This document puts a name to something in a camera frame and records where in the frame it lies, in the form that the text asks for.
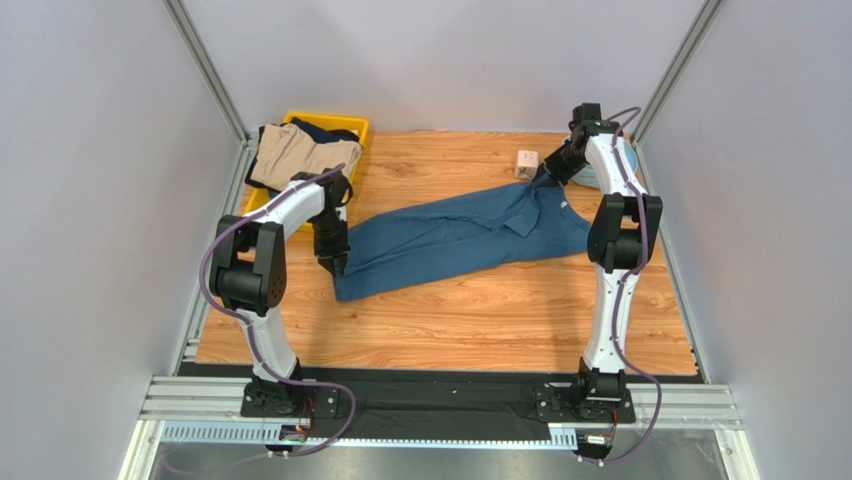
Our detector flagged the aluminium right corner post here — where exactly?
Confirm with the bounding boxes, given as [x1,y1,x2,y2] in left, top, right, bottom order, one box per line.
[632,0,725,146]

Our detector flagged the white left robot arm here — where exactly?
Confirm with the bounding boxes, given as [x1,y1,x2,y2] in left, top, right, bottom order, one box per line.
[199,167,354,417]

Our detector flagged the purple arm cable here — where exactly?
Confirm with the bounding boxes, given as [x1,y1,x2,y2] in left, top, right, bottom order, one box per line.
[578,106,664,466]
[198,162,357,459]

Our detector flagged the aluminium left corner post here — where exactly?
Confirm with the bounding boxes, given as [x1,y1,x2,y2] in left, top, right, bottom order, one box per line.
[162,0,250,146]

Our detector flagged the black folded t-shirt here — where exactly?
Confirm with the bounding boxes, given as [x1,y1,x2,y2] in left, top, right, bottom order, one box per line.
[244,117,361,194]

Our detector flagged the pink power adapter cube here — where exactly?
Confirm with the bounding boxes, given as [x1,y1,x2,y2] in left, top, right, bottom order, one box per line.
[514,150,540,181]

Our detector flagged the aluminium front frame rail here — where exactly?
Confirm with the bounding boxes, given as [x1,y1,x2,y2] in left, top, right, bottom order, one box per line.
[139,377,743,450]

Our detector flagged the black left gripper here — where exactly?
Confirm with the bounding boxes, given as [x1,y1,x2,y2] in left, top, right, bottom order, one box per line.
[311,210,352,276]

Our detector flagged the aluminium corner post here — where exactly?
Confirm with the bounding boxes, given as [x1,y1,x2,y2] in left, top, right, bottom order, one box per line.
[632,0,725,146]
[162,0,250,146]

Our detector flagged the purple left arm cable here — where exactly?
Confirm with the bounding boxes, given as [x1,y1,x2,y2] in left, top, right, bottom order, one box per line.
[198,162,357,459]

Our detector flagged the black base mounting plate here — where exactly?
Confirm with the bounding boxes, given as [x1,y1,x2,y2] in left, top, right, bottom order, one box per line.
[180,364,636,441]

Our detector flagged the light blue headphones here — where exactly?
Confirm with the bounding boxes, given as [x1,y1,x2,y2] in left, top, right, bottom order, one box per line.
[572,138,639,189]

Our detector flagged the blue t-shirt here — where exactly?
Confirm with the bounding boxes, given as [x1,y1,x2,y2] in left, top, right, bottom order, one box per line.
[334,180,590,302]

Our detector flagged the yellow plastic bin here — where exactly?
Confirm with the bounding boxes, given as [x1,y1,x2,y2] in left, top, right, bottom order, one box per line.
[245,112,370,212]

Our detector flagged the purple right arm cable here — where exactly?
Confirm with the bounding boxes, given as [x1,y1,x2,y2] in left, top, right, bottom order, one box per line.
[578,106,664,466]

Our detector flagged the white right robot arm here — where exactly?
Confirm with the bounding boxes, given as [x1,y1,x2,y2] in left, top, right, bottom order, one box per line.
[536,103,663,421]

